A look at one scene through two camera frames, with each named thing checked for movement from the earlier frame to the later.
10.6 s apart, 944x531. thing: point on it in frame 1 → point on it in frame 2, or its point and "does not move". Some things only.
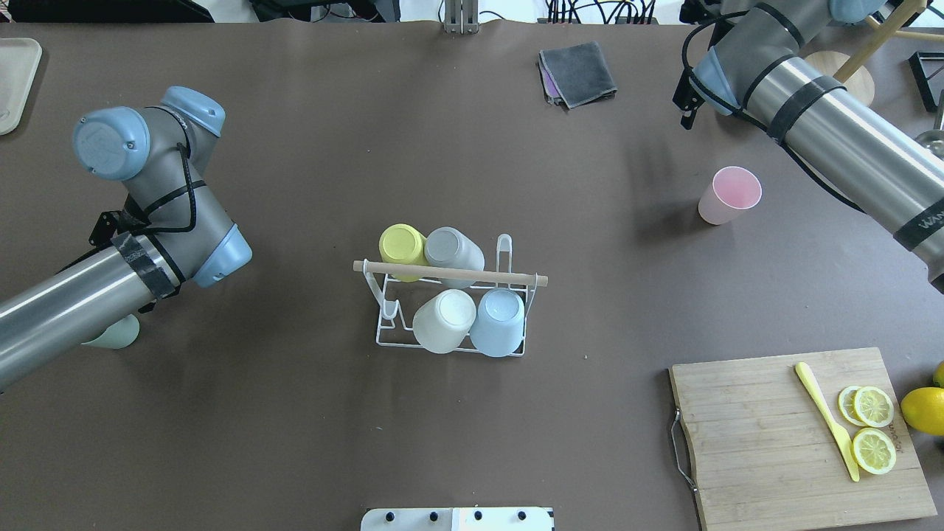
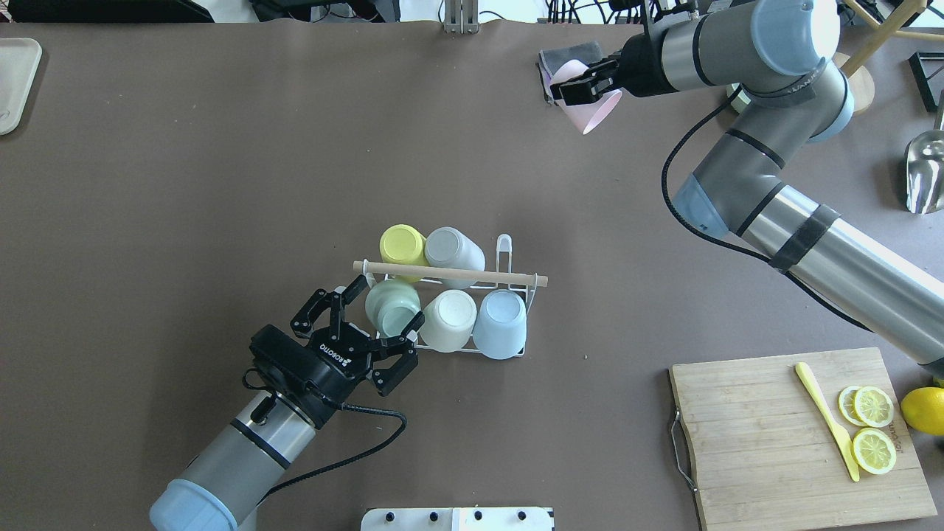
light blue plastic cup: x=498 y=328 does not move
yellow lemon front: x=923 y=409 does not move
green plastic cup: x=119 y=335 → x=391 y=306
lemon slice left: x=866 y=405 does not move
